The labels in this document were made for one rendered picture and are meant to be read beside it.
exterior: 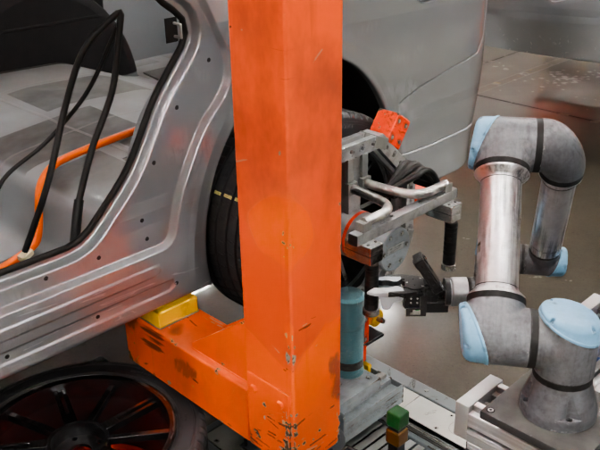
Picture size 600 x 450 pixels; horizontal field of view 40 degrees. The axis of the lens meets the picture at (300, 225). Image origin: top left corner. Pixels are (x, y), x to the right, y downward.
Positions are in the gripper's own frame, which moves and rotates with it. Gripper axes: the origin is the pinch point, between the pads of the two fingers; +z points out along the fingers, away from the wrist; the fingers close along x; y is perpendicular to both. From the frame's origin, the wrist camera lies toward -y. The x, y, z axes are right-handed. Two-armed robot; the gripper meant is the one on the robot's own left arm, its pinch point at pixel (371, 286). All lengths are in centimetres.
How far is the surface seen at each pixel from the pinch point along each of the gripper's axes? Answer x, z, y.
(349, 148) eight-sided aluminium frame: 24.4, 4.6, -28.3
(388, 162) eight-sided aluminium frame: 38.4, -7.6, -18.9
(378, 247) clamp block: -0.9, -1.3, -11.3
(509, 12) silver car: 261, -94, -17
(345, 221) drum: 23.2, 5.7, -7.2
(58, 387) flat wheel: 5, 86, 34
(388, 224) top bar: 6.7, -4.7, -14.1
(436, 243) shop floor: 188, -49, 83
